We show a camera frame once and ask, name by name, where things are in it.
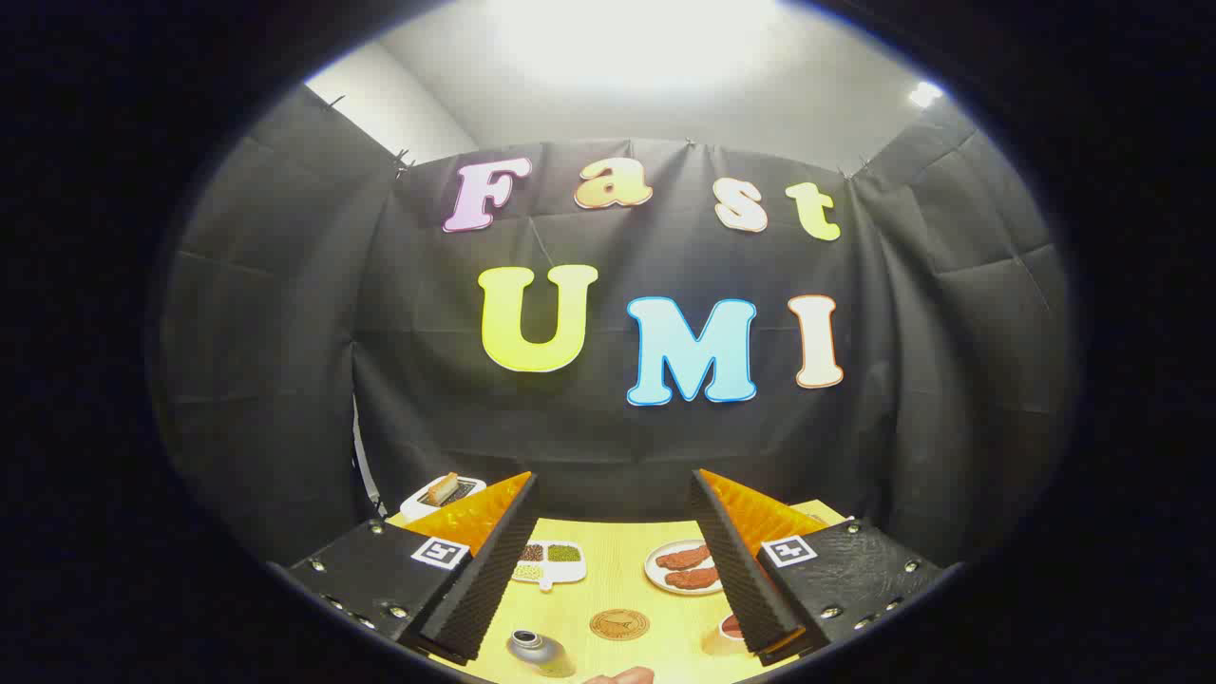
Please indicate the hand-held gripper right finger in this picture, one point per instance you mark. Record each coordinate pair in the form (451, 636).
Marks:
(741, 570)

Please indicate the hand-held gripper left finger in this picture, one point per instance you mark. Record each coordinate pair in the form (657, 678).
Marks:
(484, 589)

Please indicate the silver bottle with green label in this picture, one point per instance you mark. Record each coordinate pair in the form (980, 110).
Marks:
(541, 652)

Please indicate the round wooden coaster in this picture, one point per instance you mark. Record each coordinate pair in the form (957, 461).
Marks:
(619, 624)

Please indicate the brown meat piece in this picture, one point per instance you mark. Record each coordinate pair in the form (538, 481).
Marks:
(682, 558)
(692, 578)

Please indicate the white divided dish with beans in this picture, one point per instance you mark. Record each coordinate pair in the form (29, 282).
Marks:
(560, 572)

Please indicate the white oval plate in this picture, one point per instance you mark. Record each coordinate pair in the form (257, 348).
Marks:
(655, 570)

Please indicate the white toaster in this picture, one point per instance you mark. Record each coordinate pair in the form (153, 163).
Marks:
(418, 503)

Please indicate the toast slice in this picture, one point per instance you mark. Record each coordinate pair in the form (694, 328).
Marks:
(442, 488)

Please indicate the light wooden table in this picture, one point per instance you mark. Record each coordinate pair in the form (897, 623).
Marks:
(608, 575)

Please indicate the small pinkish object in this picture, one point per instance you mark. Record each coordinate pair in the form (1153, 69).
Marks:
(622, 676)

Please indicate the black backdrop cloth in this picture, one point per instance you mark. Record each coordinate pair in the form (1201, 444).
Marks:
(380, 380)

